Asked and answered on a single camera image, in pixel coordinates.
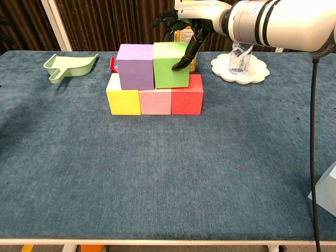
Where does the white table frame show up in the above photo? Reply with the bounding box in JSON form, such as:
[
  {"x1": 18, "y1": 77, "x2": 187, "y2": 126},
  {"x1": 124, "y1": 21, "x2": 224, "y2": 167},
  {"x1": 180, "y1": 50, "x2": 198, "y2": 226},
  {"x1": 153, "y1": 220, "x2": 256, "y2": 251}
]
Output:
[{"x1": 0, "y1": 237, "x2": 336, "y2": 252}]

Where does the pink foam cube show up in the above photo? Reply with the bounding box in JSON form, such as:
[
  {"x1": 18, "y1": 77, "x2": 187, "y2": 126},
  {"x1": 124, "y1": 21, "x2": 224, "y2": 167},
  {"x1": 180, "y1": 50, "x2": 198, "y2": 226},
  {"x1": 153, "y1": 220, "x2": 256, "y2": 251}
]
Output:
[{"x1": 138, "y1": 88, "x2": 173, "y2": 116}]

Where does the blue fabric table cover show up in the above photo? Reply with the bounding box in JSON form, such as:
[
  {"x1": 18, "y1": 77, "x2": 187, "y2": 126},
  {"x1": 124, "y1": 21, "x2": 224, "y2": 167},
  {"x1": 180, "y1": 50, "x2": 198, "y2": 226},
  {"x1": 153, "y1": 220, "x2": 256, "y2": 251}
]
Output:
[{"x1": 0, "y1": 50, "x2": 336, "y2": 241}]

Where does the orange plastic item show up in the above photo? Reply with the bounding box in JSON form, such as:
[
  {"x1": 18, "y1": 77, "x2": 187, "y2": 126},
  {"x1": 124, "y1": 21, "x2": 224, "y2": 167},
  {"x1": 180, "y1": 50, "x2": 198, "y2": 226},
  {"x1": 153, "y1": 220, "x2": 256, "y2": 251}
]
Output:
[{"x1": 80, "y1": 244, "x2": 104, "y2": 252}]

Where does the white partition post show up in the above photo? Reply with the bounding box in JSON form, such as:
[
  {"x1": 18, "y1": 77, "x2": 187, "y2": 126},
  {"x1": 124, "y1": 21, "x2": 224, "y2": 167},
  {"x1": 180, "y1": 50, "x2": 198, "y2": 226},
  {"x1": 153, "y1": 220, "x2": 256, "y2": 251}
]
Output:
[{"x1": 40, "y1": 0, "x2": 73, "y2": 52}]

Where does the red foam cube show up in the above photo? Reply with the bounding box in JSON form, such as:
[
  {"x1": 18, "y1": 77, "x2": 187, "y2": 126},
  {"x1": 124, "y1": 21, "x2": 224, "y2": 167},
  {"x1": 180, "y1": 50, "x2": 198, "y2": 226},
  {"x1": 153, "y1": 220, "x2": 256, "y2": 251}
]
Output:
[{"x1": 170, "y1": 74, "x2": 204, "y2": 116}]

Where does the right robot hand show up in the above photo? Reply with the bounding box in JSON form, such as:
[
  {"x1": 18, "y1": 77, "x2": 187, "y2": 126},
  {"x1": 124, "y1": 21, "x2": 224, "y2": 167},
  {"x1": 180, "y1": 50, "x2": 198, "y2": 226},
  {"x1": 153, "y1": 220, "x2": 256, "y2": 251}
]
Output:
[{"x1": 150, "y1": 0, "x2": 232, "y2": 71}]

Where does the blue snack bag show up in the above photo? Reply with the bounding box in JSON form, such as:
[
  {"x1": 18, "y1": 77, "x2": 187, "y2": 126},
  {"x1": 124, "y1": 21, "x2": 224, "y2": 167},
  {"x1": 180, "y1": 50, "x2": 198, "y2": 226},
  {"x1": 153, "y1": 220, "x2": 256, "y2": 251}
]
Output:
[{"x1": 109, "y1": 57, "x2": 120, "y2": 73}]

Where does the yellow tea bottle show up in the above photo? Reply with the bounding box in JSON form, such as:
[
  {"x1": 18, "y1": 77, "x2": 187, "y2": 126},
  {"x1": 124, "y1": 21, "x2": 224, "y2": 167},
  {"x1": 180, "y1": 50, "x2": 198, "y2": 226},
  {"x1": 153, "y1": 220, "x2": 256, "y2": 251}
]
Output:
[{"x1": 174, "y1": 0, "x2": 197, "y2": 74}]

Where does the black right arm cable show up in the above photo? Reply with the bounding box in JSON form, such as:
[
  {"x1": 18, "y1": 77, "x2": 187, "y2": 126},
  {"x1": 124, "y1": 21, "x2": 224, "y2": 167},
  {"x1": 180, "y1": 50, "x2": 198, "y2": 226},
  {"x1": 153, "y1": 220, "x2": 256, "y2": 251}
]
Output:
[{"x1": 309, "y1": 58, "x2": 322, "y2": 252}]

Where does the light blue foam cube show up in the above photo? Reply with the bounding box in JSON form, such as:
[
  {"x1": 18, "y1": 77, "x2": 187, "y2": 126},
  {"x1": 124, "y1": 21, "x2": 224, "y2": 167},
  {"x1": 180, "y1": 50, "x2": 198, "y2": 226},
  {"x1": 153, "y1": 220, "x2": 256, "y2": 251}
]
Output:
[{"x1": 307, "y1": 160, "x2": 336, "y2": 217}]

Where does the white scalloped plate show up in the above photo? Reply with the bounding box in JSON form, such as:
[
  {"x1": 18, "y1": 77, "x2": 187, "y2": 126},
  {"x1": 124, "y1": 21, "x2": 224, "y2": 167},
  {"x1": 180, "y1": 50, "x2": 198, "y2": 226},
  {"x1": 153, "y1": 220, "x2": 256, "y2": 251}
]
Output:
[{"x1": 211, "y1": 53, "x2": 270, "y2": 85}]

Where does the mint green plastic dustpan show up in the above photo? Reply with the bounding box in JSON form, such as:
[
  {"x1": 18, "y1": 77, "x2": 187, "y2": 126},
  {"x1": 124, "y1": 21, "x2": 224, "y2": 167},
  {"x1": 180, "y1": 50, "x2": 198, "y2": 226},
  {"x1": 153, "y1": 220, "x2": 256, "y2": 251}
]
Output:
[{"x1": 43, "y1": 53, "x2": 99, "y2": 85}]

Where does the yellow foam cube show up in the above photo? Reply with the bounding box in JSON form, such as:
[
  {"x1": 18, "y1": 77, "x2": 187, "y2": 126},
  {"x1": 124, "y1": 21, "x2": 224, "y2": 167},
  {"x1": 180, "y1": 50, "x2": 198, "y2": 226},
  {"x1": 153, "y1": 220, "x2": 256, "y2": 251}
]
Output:
[{"x1": 106, "y1": 72, "x2": 142, "y2": 116}]

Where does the clear water bottle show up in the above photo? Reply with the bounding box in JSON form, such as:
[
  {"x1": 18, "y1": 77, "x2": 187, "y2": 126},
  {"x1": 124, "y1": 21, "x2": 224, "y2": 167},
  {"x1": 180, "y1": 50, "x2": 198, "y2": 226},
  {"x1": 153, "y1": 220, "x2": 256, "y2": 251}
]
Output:
[{"x1": 228, "y1": 41, "x2": 254, "y2": 75}]

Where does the purple foam cube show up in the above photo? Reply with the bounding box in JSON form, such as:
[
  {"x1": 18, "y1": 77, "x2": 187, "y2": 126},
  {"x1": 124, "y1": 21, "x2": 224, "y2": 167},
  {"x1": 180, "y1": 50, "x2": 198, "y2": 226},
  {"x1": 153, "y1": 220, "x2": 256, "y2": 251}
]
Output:
[{"x1": 115, "y1": 44, "x2": 155, "y2": 91}]

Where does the green foam cube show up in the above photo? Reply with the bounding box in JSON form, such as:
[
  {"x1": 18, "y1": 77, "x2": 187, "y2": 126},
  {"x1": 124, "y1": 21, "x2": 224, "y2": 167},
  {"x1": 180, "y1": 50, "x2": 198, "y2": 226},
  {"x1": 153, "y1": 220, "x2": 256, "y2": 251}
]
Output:
[{"x1": 153, "y1": 41, "x2": 190, "y2": 89}]

